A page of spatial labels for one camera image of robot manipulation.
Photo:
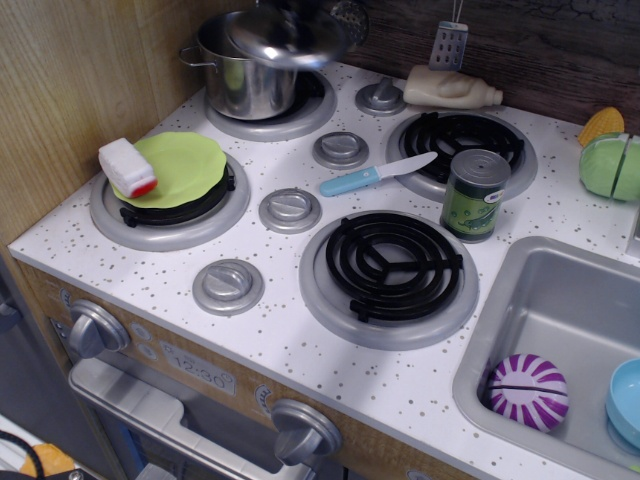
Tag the steel cooking pot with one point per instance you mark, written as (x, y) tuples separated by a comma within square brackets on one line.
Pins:
[(237, 86)]

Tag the steel pot lid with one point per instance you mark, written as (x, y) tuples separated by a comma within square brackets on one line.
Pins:
[(292, 35)]

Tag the grey stovetop knob middle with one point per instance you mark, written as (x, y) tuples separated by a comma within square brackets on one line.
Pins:
[(290, 211)]

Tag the grey stovetop knob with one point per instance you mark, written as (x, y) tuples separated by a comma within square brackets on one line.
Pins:
[(380, 99), (228, 287), (340, 150), (290, 211)]

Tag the front right black burner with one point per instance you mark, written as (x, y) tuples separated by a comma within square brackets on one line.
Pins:
[(388, 280)]

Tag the grey stovetop knob upper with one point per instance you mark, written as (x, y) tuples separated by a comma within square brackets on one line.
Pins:
[(340, 150)]

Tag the grey stovetop knob front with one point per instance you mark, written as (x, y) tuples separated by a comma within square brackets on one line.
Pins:
[(228, 287)]

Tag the back left black burner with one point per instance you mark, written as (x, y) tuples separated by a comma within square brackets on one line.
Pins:
[(314, 104)]

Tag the front left black burner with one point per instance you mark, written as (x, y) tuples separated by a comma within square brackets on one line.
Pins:
[(175, 228)]

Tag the green plastic plate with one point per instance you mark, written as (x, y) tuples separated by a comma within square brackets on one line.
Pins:
[(187, 166)]

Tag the grey stovetop knob back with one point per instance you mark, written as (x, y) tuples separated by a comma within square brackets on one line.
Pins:
[(380, 99)]

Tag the green toy tin can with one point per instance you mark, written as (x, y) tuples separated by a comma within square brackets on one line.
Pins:
[(473, 194)]

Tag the cream toy bottle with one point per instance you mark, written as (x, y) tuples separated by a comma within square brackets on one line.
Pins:
[(449, 89)]

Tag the right oven knob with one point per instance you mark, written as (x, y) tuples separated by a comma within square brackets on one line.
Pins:
[(303, 433)]

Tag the oven knob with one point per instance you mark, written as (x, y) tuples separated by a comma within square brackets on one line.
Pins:
[(95, 330), (303, 433)]

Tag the white and red toy block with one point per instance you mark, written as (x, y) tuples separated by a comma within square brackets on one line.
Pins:
[(126, 168)]

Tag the steel slotted spoon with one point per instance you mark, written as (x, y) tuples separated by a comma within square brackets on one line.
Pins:
[(354, 20)]

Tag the steel slotted spatula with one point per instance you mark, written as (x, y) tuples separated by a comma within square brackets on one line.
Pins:
[(450, 42)]

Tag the left oven knob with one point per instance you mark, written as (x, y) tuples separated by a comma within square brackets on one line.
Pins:
[(95, 330)]

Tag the purple white toy onion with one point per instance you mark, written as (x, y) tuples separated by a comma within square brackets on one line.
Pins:
[(529, 390)]

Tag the grey sink basin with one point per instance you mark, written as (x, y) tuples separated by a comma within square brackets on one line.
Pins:
[(578, 310)]

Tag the green toy cabbage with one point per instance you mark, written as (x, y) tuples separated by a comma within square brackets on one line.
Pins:
[(609, 166)]

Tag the yellow toy corn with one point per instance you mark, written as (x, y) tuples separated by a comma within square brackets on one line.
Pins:
[(608, 120)]

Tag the light blue bowl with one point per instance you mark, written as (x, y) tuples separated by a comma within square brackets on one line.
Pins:
[(622, 402)]

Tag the orange toy on floor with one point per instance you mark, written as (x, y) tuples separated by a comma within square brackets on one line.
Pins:
[(52, 459)]

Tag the blue handled toy knife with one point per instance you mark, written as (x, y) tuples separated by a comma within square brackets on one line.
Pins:
[(375, 174)]

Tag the grey oven door handle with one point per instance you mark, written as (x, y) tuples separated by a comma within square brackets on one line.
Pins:
[(158, 416)]

